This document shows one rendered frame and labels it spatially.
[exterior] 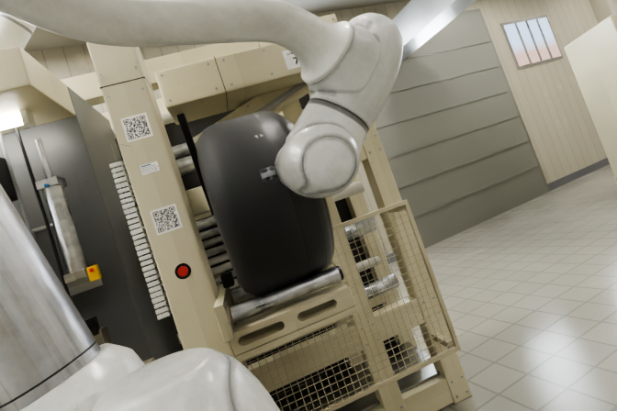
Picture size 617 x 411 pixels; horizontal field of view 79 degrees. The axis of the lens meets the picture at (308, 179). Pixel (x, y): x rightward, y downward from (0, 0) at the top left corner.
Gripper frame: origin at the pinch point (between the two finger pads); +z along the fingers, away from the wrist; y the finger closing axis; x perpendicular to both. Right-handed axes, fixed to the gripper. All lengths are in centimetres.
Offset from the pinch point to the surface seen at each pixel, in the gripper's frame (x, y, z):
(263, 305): 35.8, 14.0, 18.4
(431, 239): 171, -234, 389
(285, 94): -28, -23, 75
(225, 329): 36.6, 25.1, 14.6
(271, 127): -11.4, -3.8, 19.0
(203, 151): -10.3, 16.1, 21.6
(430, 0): -126, -276, 311
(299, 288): 35.0, 2.6, 18.6
